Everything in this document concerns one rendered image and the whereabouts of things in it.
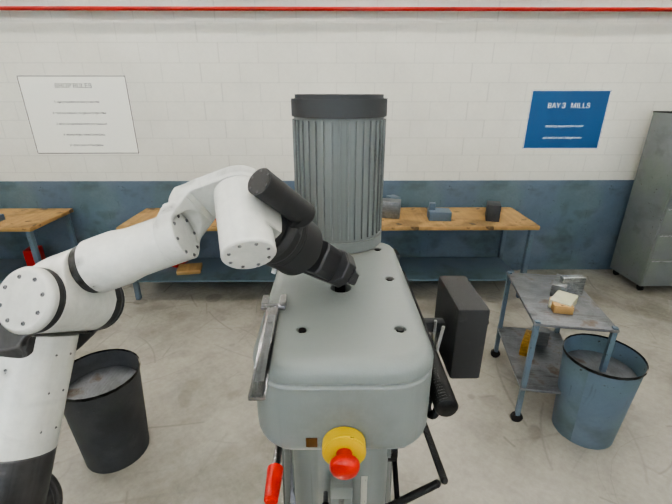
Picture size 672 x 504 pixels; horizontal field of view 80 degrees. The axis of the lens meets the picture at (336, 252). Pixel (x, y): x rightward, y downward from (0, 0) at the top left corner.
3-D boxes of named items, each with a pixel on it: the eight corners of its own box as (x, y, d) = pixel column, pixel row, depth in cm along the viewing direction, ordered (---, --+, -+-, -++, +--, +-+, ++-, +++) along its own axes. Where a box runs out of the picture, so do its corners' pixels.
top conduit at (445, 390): (457, 418, 58) (460, 399, 57) (429, 418, 58) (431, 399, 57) (405, 281, 100) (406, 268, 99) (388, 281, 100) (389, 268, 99)
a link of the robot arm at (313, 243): (284, 280, 69) (237, 257, 59) (308, 230, 70) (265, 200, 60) (341, 305, 61) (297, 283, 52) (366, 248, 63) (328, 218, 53)
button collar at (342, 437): (365, 469, 55) (366, 437, 53) (322, 470, 55) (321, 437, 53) (364, 457, 57) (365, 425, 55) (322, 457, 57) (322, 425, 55)
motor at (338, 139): (386, 255, 85) (394, 94, 73) (292, 255, 85) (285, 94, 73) (376, 225, 104) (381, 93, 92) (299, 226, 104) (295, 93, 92)
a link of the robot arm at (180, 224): (280, 239, 51) (184, 272, 52) (269, 186, 55) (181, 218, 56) (260, 211, 45) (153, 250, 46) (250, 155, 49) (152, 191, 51)
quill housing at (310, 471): (389, 549, 85) (398, 436, 73) (292, 550, 85) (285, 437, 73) (379, 470, 102) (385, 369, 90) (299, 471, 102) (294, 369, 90)
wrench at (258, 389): (274, 400, 45) (273, 395, 45) (239, 402, 45) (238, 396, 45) (286, 297, 68) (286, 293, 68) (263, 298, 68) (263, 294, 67)
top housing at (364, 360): (434, 456, 57) (446, 365, 51) (252, 458, 57) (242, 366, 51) (390, 298, 101) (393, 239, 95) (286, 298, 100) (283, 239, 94)
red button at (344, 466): (360, 484, 52) (360, 462, 51) (329, 484, 52) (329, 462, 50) (358, 462, 55) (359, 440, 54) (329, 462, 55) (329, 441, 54)
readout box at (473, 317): (484, 379, 104) (496, 309, 96) (449, 379, 104) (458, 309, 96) (461, 336, 123) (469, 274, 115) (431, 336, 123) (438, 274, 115)
